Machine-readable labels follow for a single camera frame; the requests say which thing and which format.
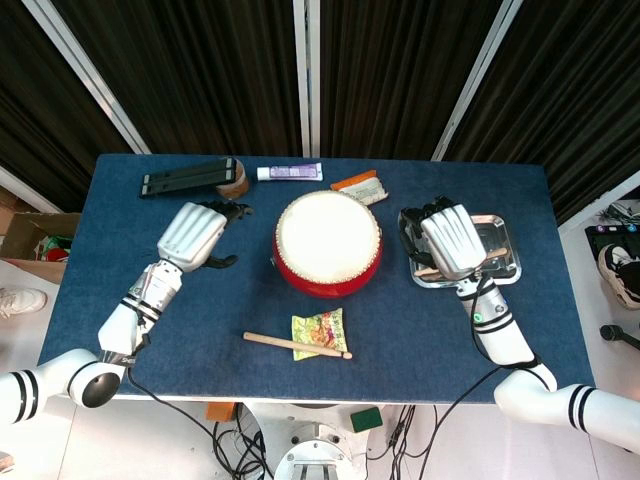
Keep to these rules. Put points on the black folding stand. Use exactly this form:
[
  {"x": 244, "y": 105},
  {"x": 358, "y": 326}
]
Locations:
[{"x": 185, "y": 177}]

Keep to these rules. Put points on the orange block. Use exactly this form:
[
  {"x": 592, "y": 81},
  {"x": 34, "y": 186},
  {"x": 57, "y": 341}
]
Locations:
[{"x": 220, "y": 411}]

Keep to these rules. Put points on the red drum white skin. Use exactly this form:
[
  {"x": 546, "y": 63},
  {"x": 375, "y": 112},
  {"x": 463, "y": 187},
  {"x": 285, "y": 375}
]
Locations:
[{"x": 325, "y": 235}]

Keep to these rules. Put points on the green block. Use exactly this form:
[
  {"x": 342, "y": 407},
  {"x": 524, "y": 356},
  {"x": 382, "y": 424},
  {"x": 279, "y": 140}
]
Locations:
[{"x": 366, "y": 419}]

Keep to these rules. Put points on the shiny metal tray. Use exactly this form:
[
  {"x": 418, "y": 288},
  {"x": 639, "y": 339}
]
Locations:
[{"x": 500, "y": 232}]

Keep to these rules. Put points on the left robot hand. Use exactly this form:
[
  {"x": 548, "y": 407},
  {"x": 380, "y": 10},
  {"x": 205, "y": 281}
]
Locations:
[{"x": 187, "y": 235}]

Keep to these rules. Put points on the black device with lights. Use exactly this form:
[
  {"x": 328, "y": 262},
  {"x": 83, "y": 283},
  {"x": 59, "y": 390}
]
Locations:
[{"x": 607, "y": 240}]

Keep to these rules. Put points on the black white sneaker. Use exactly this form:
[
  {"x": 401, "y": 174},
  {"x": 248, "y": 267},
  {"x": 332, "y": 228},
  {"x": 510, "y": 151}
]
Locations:
[{"x": 620, "y": 275}]

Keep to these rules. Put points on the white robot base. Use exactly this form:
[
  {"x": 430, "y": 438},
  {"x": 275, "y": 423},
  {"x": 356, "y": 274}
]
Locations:
[{"x": 312, "y": 435}]

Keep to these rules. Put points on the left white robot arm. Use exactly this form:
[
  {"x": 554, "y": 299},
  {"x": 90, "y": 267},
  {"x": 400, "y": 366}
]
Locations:
[{"x": 120, "y": 325}]

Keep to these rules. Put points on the white purple toothpaste tube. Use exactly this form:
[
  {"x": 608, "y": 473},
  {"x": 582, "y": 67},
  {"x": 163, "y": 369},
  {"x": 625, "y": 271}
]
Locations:
[{"x": 290, "y": 172}]

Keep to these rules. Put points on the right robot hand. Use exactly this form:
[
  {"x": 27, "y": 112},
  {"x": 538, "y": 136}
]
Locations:
[{"x": 452, "y": 240}]

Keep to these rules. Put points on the wooden drumstick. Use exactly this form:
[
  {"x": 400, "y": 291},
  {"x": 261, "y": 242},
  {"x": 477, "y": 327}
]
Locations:
[
  {"x": 280, "y": 341},
  {"x": 496, "y": 253}
]

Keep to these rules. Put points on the cardboard box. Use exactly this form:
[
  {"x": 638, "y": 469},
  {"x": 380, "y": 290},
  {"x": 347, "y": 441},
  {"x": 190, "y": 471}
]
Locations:
[{"x": 30, "y": 235}]

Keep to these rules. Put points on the white frame post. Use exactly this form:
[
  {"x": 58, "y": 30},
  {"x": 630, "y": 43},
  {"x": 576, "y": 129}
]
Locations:
[
  {"x": 85, "y": 75},
  {"x": 477, "y": 80},
  {"x": 306, "y": 75}
]

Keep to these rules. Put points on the blue table cloth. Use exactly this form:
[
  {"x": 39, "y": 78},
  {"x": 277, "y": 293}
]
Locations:
[{"x": 200, "y": 310}]

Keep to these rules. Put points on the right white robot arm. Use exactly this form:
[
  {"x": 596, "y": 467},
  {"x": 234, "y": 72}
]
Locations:
[{"x": 500, "y": 335}]

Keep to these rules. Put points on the black microphone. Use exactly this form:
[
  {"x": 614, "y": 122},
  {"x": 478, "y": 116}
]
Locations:
[{"x": 617, "y": 334}]

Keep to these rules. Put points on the orange white packet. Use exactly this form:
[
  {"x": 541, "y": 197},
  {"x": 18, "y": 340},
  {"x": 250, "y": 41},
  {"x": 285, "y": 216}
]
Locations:
[{"x": 367, "y": 189}]

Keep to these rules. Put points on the yellow green snack packet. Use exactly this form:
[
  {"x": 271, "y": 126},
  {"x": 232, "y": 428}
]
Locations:
[{"x": 322, "y": 330}]

